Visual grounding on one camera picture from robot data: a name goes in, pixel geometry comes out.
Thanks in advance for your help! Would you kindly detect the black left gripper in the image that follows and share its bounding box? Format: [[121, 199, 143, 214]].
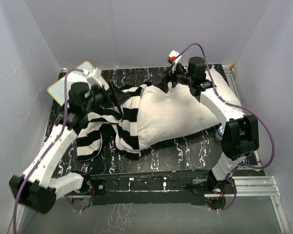
[[84, 80, 130, 114]]

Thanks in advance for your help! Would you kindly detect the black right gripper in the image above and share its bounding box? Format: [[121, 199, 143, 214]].
[[154, 62, 193, 94]]

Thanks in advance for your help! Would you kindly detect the black white striped pillowcase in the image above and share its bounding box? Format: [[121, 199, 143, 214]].
[[77, 82, 152, 162]]

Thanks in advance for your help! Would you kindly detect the white pillow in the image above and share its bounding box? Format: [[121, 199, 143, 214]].
[[136, 68, 242, 147]]

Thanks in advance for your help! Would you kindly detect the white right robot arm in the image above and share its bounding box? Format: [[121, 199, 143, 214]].
[[156, 55, 259, 194]]

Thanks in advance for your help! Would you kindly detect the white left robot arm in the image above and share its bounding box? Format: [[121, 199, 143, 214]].
[[9, 81, 120, 214]]

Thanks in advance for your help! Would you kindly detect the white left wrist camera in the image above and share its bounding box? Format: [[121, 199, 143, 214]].
[[86, 68, 102, 84]]

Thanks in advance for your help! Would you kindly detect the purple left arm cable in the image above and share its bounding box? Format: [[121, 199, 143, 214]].
[[12, 68, 96, 230]]

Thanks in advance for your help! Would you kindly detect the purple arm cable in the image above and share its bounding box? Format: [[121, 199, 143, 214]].
[[12, 68, 96, 230], [178, 43, 275, 210]]

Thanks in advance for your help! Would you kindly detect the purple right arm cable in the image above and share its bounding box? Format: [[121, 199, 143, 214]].
[[178, 43, 275, 210]]

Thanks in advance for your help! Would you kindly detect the aluminium table frame rail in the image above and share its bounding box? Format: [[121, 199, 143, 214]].
[[9, 176, 293, 234]]

